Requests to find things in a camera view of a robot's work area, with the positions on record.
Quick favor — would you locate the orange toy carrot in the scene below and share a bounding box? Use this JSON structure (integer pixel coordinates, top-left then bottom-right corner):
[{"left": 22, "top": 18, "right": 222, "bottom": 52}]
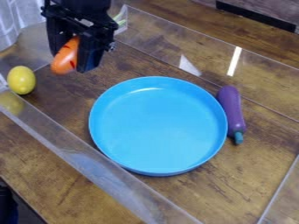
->
[{"left": 51, "top": 12, "right": 127, "bottom": 75}]

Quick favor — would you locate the clear acrylic barrier wall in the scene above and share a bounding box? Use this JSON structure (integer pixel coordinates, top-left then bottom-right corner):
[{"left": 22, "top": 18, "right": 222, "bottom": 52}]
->
[{"left": 0, "top": 0, "right": 299, "bottom": 224}]

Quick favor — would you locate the black bar in background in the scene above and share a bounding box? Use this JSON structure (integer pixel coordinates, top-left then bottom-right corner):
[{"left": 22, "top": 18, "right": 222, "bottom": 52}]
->
[{"left": 216, "top": 0, "right": 297, "bottom": 33}]

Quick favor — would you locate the yellow toy lemon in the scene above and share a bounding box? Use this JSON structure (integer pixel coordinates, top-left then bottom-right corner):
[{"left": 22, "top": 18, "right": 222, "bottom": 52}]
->
[{"left": 7, "top": 66, "right": 36, "bottom": 95}]

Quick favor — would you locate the blue round plate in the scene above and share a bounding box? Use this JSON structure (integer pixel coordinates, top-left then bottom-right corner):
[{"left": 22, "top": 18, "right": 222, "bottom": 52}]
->
[{"left": 88, "top": 76, "right": 228, "bottom": 176}]

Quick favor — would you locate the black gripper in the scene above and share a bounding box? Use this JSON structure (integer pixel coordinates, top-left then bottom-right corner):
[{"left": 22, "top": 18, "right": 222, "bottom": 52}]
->
[{"left": 42, "top": 0, "right": 118, "bottom": 73}]

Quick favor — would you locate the clear acrylic triangle bracket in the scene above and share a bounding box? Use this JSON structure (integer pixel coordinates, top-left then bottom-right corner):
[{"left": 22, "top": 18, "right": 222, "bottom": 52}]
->
[{"left": 114, "top": 4, "right": 127, "bottom": 35}]

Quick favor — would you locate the white grey curtain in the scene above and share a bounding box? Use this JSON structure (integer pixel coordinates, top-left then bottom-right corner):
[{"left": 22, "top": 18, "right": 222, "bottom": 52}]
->
[{"left": 0, "top": 0, "right": 46, "bottom": 52}]

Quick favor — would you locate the purple toy eggplant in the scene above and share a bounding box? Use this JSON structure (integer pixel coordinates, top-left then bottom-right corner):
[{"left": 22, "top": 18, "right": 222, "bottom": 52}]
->
[{"left": 216, "top": 86, "right": 247, "bottom": 144}]

